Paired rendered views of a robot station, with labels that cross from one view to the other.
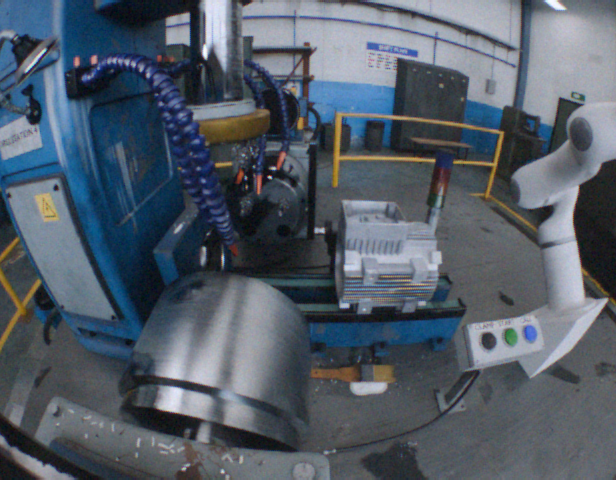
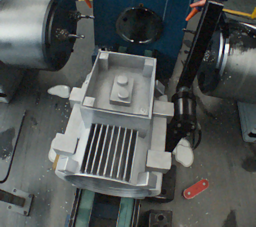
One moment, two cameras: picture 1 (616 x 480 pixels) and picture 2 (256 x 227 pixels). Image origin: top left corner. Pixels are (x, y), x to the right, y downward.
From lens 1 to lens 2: 61 cm
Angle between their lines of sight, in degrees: 66
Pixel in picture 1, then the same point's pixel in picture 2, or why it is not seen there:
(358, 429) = (31, 132)
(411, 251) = (84, 139)
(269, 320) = (25, 14)
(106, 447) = not seen: outside the picture
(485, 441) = not seen: outside the picture
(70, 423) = not seen: outside the picture
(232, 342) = (14, 3)
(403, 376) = (55, 177)
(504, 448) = not seen: outside the picture
